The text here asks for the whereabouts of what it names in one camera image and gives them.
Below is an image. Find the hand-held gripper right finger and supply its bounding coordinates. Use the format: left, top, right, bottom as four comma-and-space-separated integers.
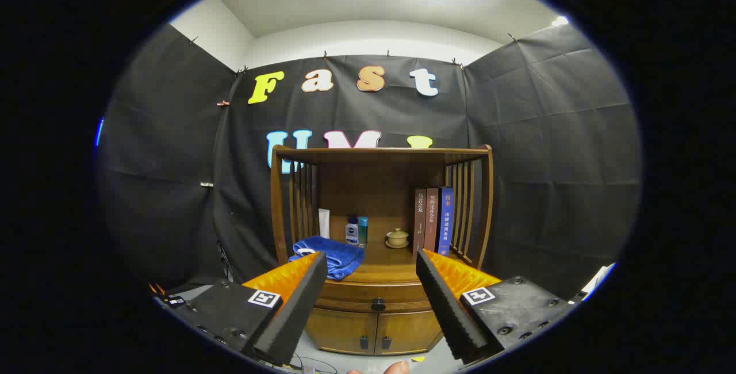
415, 249, 576, 364

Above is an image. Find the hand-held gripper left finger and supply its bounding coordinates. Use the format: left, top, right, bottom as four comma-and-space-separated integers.
154, 251, 329, 367

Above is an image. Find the wooden drawer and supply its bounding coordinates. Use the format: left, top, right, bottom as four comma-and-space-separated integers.
313, 280, 433, 313

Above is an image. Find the wooden cabinet door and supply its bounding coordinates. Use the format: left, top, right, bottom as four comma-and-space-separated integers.
305, 307, 378, 356
375, 308, 443, 356

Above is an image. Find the wooden countertop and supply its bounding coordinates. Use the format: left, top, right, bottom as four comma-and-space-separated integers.
286, 216, 478, 284

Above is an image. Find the wooden cabinet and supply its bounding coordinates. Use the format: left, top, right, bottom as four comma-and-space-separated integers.
270, 144, 494, 356

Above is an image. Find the folded blue towel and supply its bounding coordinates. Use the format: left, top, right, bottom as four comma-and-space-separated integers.
289, 236, 365, 281

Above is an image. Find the blue book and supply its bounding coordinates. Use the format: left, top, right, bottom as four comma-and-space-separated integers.
437, 186, 454, 257

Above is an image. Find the reddish brown book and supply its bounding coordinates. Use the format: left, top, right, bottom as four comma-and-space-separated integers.
424, 188, 440, 253

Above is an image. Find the dark brown book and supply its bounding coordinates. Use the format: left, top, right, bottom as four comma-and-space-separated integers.
413, 189, 427, 255

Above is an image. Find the black backdrop cloth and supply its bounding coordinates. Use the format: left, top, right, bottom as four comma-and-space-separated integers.
97, 22, 642, 300

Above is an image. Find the black floor cable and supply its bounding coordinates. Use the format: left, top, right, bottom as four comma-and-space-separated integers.
287, 354, 340, 374

